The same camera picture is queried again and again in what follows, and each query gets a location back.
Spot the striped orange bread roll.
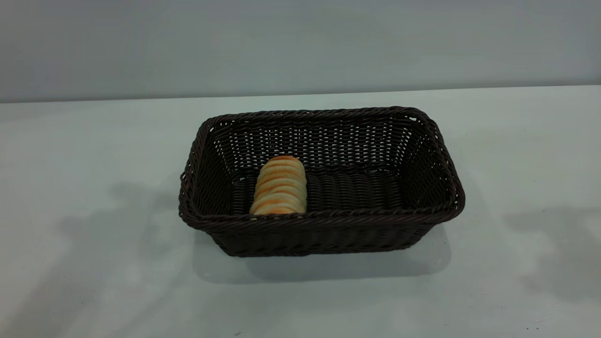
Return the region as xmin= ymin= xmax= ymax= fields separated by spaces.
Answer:
xmin=249 ymin=155 xmax=308 ymax=216

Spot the black wicker basket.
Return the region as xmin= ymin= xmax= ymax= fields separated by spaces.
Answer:
xmin=178 ymin=106 xmax=465 ymax=258

